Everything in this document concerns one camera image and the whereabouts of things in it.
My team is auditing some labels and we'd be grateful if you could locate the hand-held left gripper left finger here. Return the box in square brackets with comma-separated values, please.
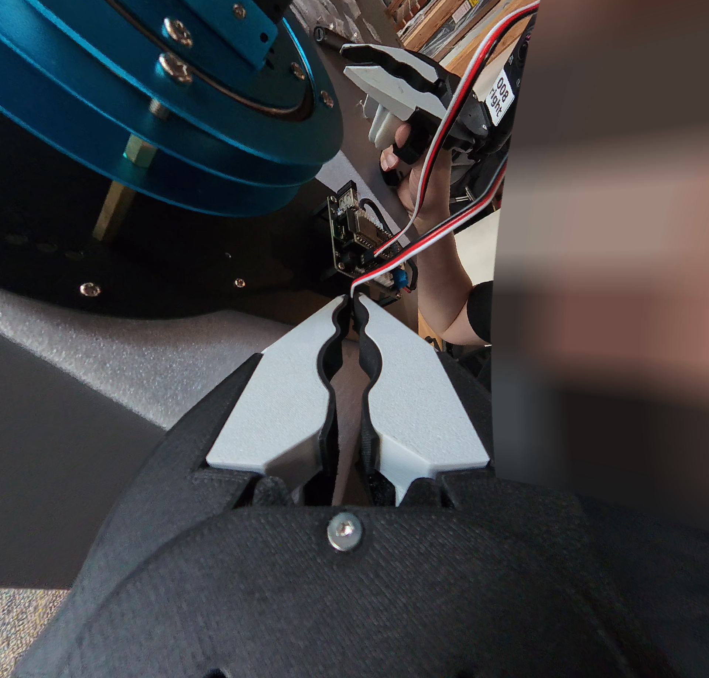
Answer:
[206, 295, 350, 493]

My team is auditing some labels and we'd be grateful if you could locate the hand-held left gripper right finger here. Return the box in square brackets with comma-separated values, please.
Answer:
[353, 293, 491, 506]

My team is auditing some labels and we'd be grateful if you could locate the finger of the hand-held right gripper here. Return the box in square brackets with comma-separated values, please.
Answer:
[343, 65, 439, 120]
[339, 43, 462, 117]

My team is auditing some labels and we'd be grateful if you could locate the person's right forearm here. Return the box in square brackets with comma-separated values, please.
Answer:
[412, 212, 495, 348]

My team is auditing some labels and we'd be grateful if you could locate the person's right hand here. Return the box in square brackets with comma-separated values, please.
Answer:
[379, 121, 462, 226]

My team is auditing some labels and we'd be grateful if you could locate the stack of wooden boards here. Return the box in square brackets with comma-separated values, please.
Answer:
[384, 0, 546, 75]

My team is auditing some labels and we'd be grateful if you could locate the white foam sheet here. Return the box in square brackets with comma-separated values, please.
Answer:
[0, 151, 402, 431]

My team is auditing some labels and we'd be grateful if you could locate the green circuit board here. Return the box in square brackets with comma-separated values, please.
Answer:
[326, 181, 420, 303]

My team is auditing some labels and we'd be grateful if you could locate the black tool handle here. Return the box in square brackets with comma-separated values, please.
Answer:
[313, 25, 358, 54]

